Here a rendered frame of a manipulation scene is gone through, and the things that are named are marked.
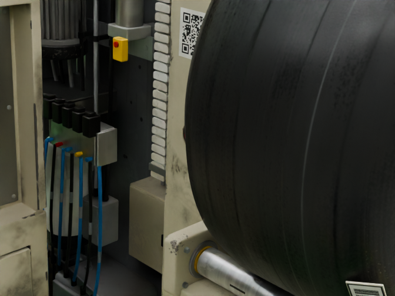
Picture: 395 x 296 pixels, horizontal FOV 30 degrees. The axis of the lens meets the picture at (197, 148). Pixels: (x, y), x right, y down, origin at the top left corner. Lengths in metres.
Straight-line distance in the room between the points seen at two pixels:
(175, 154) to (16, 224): 0.29
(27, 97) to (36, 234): 0.24
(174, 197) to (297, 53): 0.53
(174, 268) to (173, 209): 0.17
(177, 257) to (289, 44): 0.44
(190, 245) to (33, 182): 0.31
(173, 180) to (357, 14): 0.57
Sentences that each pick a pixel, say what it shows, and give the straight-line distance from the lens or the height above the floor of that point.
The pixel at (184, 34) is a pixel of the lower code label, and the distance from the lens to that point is 1.13.
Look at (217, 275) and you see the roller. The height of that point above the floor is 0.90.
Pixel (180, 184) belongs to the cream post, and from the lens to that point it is 1.21.
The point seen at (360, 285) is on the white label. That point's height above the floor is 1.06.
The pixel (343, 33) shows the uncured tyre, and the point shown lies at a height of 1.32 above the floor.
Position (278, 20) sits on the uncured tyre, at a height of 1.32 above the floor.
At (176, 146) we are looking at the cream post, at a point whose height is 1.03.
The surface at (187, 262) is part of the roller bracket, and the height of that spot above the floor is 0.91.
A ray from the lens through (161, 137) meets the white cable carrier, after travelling 1.23.
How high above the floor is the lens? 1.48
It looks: 22 degrees down
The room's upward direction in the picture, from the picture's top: 3 degrees clockwise
